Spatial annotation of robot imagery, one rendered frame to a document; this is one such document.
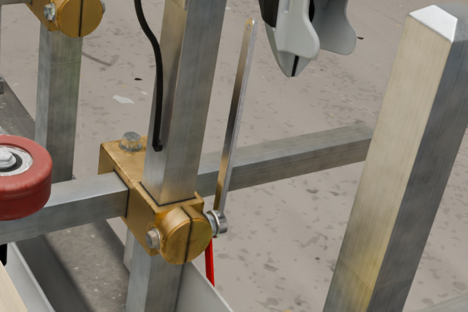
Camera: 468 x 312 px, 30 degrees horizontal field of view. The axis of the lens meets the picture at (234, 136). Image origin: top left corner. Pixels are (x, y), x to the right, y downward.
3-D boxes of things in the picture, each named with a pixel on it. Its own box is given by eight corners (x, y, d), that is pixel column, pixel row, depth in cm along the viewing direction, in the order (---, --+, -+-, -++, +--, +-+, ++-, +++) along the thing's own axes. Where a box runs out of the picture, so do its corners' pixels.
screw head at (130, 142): (135, 138, 84) (136, 127, 83) (145, 150, 82) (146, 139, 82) (115, 142, 83) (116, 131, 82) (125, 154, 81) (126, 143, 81)
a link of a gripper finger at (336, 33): (323, 103, 69) (350, -5, 65) (282, 68, 73) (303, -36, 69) (354, 97, 71) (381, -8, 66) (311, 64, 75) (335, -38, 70)
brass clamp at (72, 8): (57, -16, 100) (59, -59, 97) (106, 35, 91) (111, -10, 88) (4, -13, 97) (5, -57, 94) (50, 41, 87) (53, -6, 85)
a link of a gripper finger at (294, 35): (292, 108, 68) (317, -2, 63) (251, 73, 72) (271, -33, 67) (324, 103, 69) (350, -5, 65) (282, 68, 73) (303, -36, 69)
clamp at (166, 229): (141, 175, 88) (147, 133, 85) (209, 258, 78) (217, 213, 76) (89, 186, 85) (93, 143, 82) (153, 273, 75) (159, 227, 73)
